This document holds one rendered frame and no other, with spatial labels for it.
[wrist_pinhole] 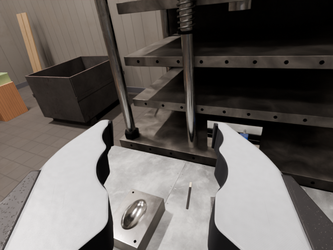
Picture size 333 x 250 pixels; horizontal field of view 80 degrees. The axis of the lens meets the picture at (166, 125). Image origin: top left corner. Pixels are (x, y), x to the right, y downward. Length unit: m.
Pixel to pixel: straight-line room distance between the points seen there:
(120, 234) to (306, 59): 0.93
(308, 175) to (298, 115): 0.28
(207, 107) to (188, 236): 0.60
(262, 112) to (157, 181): 0.59
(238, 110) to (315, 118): 0.31
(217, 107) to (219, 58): 0.24
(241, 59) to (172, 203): 0.68
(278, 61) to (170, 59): 0.47
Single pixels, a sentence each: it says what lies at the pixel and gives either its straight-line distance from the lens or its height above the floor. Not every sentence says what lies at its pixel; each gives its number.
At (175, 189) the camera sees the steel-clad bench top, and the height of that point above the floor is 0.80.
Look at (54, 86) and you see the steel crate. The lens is 3.26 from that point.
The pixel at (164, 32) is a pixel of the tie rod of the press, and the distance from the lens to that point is 1.70.
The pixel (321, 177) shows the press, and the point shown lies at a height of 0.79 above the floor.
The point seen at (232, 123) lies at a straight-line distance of 1.07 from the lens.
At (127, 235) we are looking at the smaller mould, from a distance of 0.78.
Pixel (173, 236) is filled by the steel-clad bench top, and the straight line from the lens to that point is 0.82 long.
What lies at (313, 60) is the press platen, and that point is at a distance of 0.96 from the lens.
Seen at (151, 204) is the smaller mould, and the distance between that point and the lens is 0.82.
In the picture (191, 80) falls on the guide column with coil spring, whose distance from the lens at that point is 0.98.
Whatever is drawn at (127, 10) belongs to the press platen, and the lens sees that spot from 1.14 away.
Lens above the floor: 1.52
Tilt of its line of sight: 31 degrees down
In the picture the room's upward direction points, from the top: 7 degrees counter-clockwise
